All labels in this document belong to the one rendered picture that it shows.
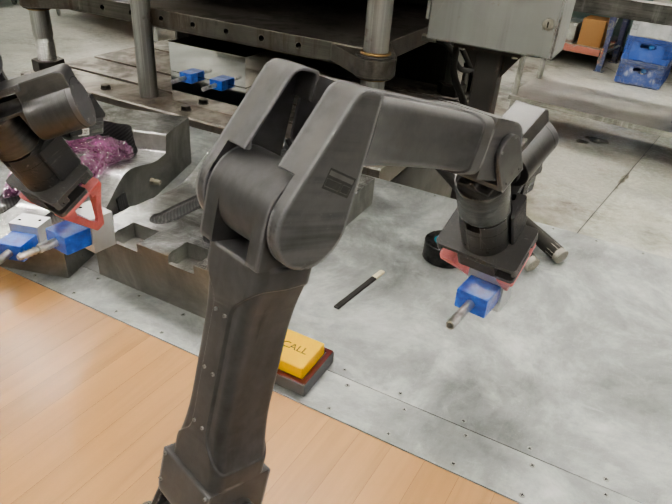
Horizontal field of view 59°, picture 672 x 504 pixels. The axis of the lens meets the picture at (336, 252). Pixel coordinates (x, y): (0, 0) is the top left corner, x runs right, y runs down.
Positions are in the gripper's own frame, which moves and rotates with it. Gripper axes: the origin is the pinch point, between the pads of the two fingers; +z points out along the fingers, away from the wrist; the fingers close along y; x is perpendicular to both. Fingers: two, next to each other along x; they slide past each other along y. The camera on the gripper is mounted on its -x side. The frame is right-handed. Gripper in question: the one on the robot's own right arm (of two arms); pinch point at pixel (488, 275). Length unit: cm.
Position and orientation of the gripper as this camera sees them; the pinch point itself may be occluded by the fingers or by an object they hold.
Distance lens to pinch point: 79.5
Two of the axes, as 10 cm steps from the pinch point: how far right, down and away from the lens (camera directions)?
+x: -5.5, 7.6, -3.5
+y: -8.0, -3.5, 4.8
